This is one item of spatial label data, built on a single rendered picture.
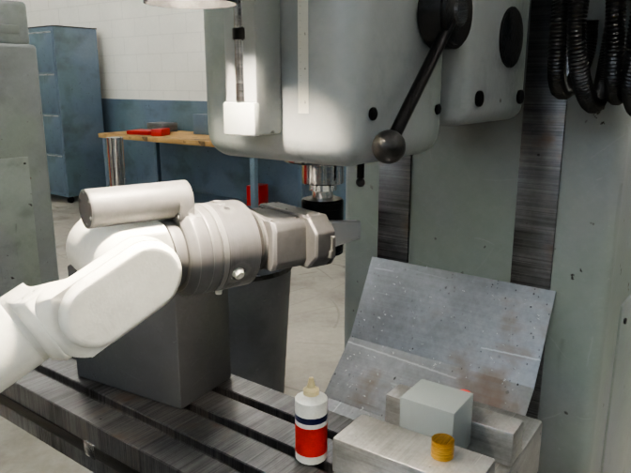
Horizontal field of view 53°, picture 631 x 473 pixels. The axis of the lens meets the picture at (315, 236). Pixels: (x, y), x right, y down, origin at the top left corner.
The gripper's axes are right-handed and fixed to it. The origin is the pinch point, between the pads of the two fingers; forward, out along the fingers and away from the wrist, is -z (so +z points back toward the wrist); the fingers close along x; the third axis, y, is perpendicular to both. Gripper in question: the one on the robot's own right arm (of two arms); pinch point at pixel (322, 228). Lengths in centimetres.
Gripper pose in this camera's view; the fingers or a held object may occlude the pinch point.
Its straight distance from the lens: 71.1
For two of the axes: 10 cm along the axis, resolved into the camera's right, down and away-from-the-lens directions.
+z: -7.9, 1.4, -6.0
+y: -0.1, 9.7, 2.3
